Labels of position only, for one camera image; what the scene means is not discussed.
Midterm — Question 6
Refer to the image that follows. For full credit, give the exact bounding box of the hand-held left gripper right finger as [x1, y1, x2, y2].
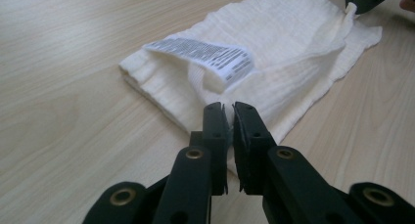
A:
[231, 101, 279, 197]

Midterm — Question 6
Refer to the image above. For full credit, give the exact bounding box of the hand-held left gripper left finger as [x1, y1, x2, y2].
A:
[189, 101, 231, 197]

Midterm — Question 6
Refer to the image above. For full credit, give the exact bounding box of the white cloth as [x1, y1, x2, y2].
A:
[118, 0, 384, 177]

